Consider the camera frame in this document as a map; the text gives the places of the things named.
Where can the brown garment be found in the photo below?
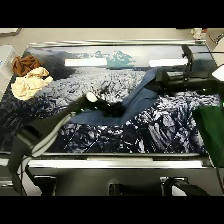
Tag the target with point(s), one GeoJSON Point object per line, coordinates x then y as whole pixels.
{"type": "Point", "coordinates": [26, 64]}

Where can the dark green garment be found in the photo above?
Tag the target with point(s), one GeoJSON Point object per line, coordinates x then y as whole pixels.
{"type": "Point", "coordinates": [211, 133]}

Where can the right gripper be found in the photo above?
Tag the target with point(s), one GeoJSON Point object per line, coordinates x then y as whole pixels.
{"type": "Point", "coordinates": [163, 76]}

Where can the silver frame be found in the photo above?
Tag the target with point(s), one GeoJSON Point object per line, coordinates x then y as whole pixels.
{"type": "Point", "coordinates": [116, 164]}

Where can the cream garment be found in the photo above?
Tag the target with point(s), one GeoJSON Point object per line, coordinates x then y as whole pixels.
{"type": "Point", "coordinates": [28, 86]}

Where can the dark blue garment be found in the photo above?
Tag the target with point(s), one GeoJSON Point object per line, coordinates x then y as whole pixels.
{"type": "Point", "coordinates": [140, 100]}

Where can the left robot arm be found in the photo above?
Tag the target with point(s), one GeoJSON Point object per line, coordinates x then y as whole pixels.
{"type": "Point", "coordinates": [40, 130]}

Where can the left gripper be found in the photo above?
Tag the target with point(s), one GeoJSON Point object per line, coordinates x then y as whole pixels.
{"type": "Point", "coordinates": [110, 109]}

